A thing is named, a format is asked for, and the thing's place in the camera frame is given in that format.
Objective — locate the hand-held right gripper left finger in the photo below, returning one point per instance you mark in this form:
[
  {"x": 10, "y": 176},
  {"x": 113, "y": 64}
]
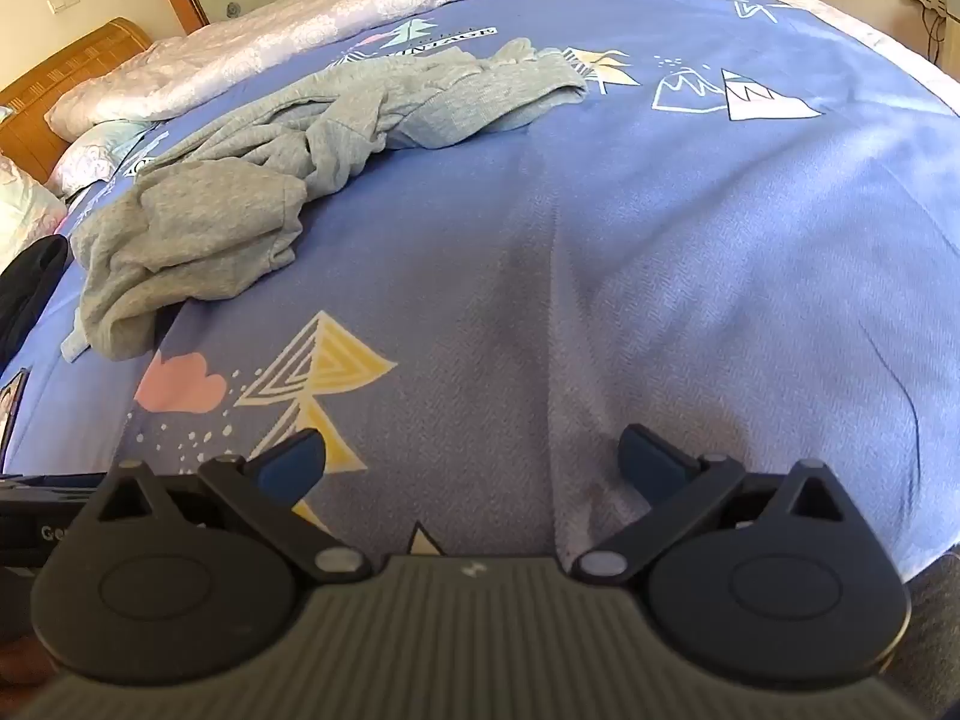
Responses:
[{"x": 289, "y": 466}]

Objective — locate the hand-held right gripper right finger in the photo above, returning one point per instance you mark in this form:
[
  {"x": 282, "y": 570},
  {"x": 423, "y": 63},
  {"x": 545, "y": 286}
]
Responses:
[{"x": 649, "y": 465}]

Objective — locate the grey pants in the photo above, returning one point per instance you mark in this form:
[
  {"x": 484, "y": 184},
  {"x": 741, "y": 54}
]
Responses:
[{"x": 225, "y": 202}]

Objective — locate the photo card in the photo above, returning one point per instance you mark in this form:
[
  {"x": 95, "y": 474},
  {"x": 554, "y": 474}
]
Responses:
[{"x": 11, "y": 412}]

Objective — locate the blue printed bed sheet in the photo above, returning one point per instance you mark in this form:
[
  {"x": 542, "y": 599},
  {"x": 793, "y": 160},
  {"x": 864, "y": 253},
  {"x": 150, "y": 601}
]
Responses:
[{"x": 600, "y": 277}]

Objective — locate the black cloth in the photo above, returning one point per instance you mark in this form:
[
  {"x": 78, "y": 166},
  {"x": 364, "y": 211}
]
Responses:
[{"x": 30, "y": 285}]

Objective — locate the large pale floral pillow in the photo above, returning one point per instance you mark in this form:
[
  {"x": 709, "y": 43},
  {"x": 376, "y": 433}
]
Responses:
[{"x": 26, "y": 202}]

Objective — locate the small pink floral pillow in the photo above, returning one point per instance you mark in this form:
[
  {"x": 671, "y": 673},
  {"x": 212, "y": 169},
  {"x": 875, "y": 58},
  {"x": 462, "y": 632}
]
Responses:
[{"x": 90, "y": 154}]

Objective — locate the wooden headboard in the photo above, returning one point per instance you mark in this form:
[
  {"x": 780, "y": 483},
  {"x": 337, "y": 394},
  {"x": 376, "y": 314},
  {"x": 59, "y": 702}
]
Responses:
[{"x": 67, "y": 75}]

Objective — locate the pale pink quilt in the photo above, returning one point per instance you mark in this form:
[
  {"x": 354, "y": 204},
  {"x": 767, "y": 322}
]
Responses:
[{"x": 300, "y": 22}]

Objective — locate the white wall socket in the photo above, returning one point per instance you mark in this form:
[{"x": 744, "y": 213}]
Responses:
[{"x": 64, "y": 1}]

